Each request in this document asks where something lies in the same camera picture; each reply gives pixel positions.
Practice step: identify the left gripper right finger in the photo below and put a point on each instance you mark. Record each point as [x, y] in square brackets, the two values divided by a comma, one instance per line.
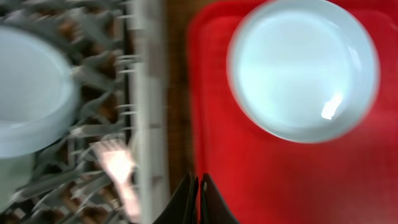
[213, 208]

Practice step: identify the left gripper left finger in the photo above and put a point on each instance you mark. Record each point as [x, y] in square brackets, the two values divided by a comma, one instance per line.
[181, 207]

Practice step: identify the white plastic fork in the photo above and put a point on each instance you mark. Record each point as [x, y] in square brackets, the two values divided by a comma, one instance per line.
[117, 162]

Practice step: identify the light blue plate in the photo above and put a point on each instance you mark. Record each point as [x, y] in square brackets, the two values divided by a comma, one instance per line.
[304, 71]

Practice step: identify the green bowl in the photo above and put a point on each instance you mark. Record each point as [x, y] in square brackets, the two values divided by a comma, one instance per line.
[16, 172]

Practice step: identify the light blue bowl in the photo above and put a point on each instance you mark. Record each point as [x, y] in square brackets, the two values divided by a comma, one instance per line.
[39, 97]

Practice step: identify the grey dishwasher rack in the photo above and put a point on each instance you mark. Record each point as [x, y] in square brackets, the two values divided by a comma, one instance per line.
[113, 104]

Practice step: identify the red plastic tray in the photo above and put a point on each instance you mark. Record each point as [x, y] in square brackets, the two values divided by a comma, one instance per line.
[264, 179]

